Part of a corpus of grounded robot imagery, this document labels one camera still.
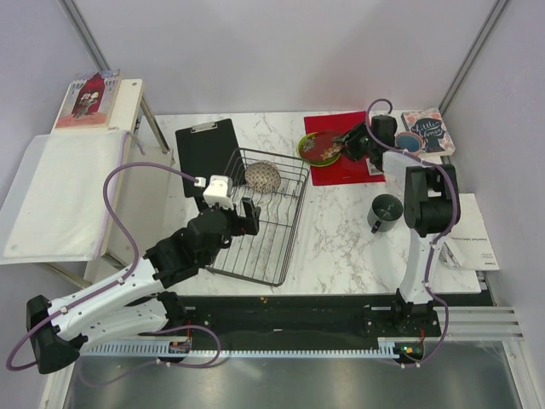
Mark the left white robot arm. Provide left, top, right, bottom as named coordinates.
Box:
left=26, top=198, right=261, bottom=374

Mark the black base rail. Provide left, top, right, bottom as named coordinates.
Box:
left=156, top=291, right=441, bottom=349

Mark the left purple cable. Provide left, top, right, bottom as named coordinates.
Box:
left=6, top=163, right=222, bottom=388

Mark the purple cable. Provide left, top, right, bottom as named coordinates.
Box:
left=6, top=163, right=222, bottom=388
left=365, top=98, right=462, bottom=367

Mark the light blue cable duct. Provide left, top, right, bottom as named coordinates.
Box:
left=82, top=338, right=424, bottom=360

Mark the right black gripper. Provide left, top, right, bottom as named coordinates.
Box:
left=332, top=119, right=376, bottom=163

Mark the dark brown floral plate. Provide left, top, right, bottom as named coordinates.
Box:
left=303, top=130, right=343, bottom=167

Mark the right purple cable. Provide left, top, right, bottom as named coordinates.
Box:
left=365, top=98, right=462, bottom=367

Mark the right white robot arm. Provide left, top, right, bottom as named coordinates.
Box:
left=335, top=115, right=461, bottom=336

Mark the Little Women book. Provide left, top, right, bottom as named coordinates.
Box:
left=401, top=107, right=456, bottom=158

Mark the grey ceramic mug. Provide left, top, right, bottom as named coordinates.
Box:
left=367, top=193, right=404, bottom=233

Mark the pink plastic cup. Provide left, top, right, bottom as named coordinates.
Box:
left=395, top=131, right=426, bottom=156

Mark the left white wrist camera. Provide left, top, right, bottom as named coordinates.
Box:
left=193, top=175, right=235, bottom=211

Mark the black clipboard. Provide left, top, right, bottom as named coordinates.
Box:
left=175, top=118, right=245, bottom=187

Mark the green plate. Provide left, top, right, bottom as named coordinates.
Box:
left=297, top=132, right=316, bottom=160

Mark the grey wire dish rack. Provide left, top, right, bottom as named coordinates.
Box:
left=207, top=147, right=310, bottom=287

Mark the patterned ceramic bowl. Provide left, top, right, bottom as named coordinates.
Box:
left=244, top=161, right=281, bottom=193

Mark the white spiral notebook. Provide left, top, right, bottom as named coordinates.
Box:
left=439, top=193, right=500, bottom=271

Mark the red cover book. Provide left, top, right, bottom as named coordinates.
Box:
left=53, top=70, right=121, bottom=130

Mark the red folder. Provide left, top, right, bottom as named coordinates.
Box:
left=304, top=111, right=386, bottom=187

